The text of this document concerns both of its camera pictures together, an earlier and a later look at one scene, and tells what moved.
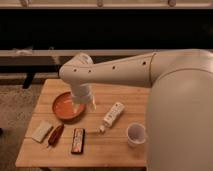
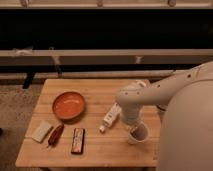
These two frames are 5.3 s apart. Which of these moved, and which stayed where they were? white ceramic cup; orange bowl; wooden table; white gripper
Moved: white gripper
Stayed: orange bowl; wooden table; white ceramic cup
